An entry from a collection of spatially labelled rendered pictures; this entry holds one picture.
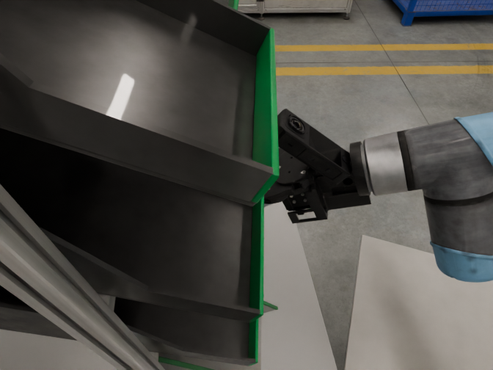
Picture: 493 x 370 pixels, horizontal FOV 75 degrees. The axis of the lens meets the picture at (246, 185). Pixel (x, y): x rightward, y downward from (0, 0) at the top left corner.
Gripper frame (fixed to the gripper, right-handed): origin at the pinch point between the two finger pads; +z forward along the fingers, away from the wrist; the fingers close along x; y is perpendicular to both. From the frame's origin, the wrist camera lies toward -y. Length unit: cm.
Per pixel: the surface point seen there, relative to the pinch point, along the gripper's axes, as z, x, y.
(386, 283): -17, 11, 51
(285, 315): 5.0, -1.2, 41.1
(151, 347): 2.5, -24.0, 0.3
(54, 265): -7.1, -27.0, -18.8
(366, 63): -15, 287, 122
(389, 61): -35, 296, 131
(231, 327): -1.8, -18.4, 7.9
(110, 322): -3.2, -26.3, -10.8
